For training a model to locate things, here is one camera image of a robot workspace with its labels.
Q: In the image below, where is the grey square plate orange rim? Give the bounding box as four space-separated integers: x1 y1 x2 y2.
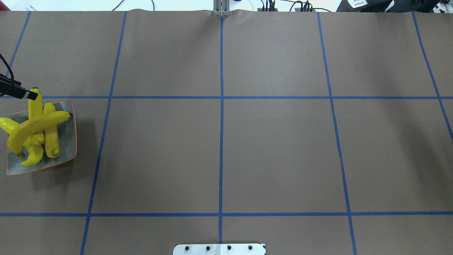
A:
5 100 77 176

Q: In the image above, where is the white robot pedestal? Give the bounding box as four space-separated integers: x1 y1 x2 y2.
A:
173 243 266 255

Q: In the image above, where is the white side desk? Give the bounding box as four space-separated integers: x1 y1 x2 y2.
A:
0 0 453 12

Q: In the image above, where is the brown paper table cover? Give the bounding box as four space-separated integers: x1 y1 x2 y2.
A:
1 10 452 255

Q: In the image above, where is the aluminium frame post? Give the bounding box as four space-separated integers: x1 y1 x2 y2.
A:
213 0 231 18

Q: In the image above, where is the left orange usb hub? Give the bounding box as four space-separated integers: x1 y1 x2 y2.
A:
257 0 278 12

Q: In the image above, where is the dark labelled box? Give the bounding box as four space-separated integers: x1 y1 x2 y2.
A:
336 0 395 12

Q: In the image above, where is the orange usb hub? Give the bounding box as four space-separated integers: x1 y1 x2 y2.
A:
257 0 278 12
290 0 315 12

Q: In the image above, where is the right orange usb hub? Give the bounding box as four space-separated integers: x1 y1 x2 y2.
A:
290 0 315 12

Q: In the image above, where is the yellow banana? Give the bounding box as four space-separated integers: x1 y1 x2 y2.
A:
28 87 45 145
7 111 73 158
1 117 44 168
43 101 60 158

